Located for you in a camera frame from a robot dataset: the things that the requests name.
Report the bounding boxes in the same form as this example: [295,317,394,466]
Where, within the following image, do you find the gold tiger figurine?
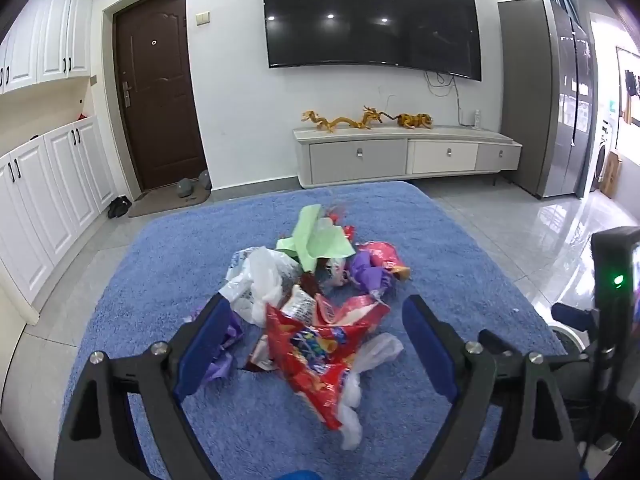
[397,112,434,130]

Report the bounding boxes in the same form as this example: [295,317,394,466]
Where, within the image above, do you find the black cable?
[425,71,474,127]

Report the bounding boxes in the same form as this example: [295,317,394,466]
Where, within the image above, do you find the black wall television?
[261,0,483,82]

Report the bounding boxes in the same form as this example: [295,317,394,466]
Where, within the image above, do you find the purple wrapper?
[200,310,246,392]
[348,252,397,297]

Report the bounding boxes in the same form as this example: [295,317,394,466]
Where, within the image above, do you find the blue fluffy blanket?
[65,181,568,480]

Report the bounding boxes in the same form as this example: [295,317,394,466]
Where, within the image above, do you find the black shoes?
[107,195,133,220]

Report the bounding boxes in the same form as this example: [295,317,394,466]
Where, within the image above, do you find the brown doormat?
[127,187,213,219]

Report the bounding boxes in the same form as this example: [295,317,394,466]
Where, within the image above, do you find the thin white plastic bag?
[340,332,405,452]

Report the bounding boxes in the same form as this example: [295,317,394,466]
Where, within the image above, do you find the white upper cabinets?
[0,0,96,96]

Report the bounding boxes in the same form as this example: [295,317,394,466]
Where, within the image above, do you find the long gold dragon figurine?
[301,110,373,134]

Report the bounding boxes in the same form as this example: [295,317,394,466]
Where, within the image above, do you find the green paper sheet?
[276,205,357,273]

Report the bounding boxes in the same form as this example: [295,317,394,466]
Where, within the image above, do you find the white printed packet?
[230,249,261,282]

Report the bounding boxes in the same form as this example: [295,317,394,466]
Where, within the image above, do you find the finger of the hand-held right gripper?
[551,302,601,335]

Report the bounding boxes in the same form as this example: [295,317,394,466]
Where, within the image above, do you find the white grey television console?
[292,124,523,188]

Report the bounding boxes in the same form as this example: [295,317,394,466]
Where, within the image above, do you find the white cabinets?
[0,115,118,311]
[0,0,96,96]

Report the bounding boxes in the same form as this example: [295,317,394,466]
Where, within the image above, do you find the red pink wrapper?
[356,241,412,282]

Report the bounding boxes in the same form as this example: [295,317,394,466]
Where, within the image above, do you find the white wrapper with black print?
[279,285,319,322]

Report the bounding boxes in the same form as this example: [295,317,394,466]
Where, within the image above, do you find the white rimmed bin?
[551,325,596,401]

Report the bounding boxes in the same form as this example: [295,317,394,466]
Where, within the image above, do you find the grey refrigerator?
[497,0,598,200]

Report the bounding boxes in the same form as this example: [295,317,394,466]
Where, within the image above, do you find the colourful printed wrapper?
[316,256,353,289]

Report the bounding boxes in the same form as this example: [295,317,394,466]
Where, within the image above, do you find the white lower cabinets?
[0,115,118,311]

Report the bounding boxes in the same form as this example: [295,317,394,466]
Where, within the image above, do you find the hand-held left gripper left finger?
[54,292,236,480]

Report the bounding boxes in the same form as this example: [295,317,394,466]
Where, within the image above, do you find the brown entrance door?
[112,0,208,193]

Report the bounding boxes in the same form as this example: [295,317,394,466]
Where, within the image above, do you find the brown cardboard box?
[600,150,624,198]

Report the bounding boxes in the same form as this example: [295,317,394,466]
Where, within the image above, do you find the white washing machine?
[590,119,614,194]

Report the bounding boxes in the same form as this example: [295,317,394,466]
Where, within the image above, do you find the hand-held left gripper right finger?
[402,294,583,480]

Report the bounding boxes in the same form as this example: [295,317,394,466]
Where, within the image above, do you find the large red snack bag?
[264,294,392,432]

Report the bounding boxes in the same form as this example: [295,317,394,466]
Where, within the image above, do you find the clear red snack packet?
[320,202,357,242]

